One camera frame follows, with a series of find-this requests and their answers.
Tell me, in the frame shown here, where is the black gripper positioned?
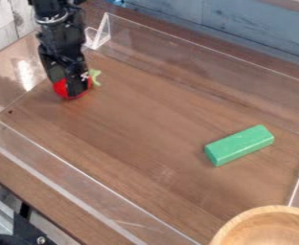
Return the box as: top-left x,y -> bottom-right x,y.
37,18 -> 91,97

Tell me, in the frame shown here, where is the red plush strawberry toy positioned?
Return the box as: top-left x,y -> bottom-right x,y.
52,69 -> 101,100

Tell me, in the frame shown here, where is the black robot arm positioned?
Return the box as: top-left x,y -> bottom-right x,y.
28,0 -> 92,99

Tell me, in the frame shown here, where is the clear acrylic table barrier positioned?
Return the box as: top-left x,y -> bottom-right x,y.
0,14 -> 299,245

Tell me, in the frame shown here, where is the green rectangular block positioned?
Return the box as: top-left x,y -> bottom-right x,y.
203,124 -> 275,167

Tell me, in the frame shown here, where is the wooden bowl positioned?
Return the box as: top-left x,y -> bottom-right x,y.
210,206 -> 299,245

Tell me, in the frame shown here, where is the black metal table bracket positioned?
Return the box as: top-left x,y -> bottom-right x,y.
0,208 -> 57,245

